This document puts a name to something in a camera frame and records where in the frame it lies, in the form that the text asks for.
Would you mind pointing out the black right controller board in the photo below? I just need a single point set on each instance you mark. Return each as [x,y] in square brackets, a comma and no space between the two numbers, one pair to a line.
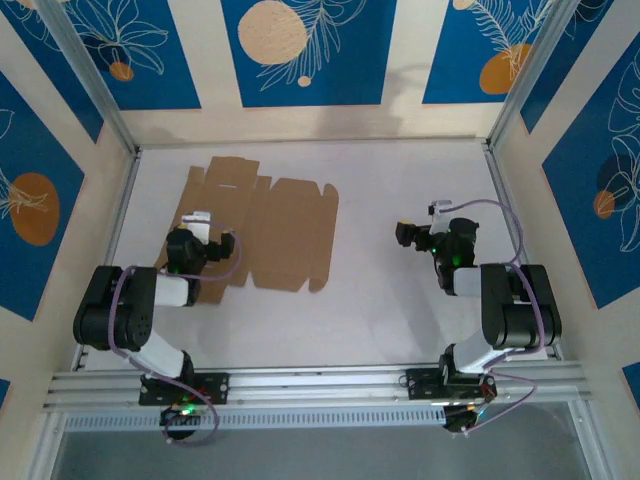
[457,420]

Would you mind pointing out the short aluminium frame leg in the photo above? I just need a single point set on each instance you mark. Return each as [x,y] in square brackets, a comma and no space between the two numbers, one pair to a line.
[45,450]
[587,450]

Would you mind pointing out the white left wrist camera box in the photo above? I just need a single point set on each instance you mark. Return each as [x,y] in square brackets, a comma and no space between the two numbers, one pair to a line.
[197,222]

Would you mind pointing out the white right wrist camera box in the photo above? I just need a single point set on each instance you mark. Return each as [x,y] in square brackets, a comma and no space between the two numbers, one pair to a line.
[440,212]

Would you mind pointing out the aluminium frame post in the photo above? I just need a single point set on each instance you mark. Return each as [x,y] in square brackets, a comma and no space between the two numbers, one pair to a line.
[85,70]
[530,70]

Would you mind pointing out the black controller board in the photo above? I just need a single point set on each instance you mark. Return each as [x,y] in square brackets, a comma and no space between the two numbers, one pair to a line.
[457,420]
[175,415]

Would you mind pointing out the brown cardboard paper box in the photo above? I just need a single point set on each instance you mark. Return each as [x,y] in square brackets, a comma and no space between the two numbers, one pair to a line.
[295,235]

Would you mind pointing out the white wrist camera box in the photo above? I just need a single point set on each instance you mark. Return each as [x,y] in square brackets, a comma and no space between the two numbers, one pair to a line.
[440,212]
[197,222]

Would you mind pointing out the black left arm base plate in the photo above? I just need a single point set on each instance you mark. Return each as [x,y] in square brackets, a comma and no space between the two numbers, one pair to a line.
[220,387]

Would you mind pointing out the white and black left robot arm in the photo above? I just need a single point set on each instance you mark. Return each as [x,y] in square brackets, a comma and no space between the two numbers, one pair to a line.
[120,310]

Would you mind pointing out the black left controller board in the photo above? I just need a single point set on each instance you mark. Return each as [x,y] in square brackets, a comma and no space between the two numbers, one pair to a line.
[175,415]

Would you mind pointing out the long aluminium mounting rail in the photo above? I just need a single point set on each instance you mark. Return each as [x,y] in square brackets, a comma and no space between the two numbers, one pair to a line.
[320,382]

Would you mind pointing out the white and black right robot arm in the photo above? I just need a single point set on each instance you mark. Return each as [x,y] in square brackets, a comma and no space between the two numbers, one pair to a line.
[520,320]

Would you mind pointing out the aluminium table side rail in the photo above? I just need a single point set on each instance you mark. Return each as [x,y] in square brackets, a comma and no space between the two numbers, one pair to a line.
[118,220]
[497,172]

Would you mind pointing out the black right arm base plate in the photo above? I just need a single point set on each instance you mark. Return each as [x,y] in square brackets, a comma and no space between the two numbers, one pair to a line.
[420,382]

